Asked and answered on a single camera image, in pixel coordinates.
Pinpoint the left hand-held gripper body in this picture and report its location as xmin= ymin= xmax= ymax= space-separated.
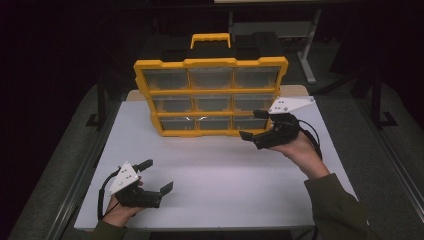
xmin=106 ymin=161 xmax=164 ymax=209

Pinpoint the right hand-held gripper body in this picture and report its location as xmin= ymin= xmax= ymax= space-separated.
xmin=253 ymin=96 xmax=316 ymax=150

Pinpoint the clear plastic drawer bin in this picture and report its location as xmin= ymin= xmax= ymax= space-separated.
xmin=188 ymin=67 xmax=234 ymax=90

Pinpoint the yellow organizer case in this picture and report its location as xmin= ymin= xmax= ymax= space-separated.
xmin=133 ymin=32 xmax=290 ymax=138

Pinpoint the person's right hand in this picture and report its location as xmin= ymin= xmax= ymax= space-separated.
xmin=269 ymin=131 xmax=331 ymax=181

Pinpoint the person's left hand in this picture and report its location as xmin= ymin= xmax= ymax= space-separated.
xmin=102 ymin=179 xmax=145 ymax=229

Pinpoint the black metal stand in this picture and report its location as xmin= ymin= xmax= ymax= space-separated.
xmin=85 ymin=76 xmax=108 ymax=131
xmin=349 ymin=69 xmax=399 ymax=131

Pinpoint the grey metal desk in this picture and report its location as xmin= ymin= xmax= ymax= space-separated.
xmin=228 ymin=8 xmax=323 ymax=85

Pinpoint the set of clear drawers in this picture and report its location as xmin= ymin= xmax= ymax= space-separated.
xmin=142 ymin=66 xmax=282 ymax=132

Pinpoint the right hand-held gripper cable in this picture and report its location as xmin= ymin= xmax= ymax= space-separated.
xmin=297 ymin=119 xmax=324 ymax=161

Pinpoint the hand-held gripper cable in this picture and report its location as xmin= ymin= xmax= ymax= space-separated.
xmin=297 ymin=119 xmax=324 ymax=161
xmin=97 ymin=168 xmax=122 ymax=221

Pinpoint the left hand-held gripper cable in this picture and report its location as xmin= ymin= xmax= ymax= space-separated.
xmin=97 ymin=168 xmax=122 ymax=221

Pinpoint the grey metal rail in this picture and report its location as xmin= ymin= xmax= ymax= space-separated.
xmin=354 ymin=98 xmax=424 ymax=214
xmin=46 ymin=99 xmax=121 ymax=240

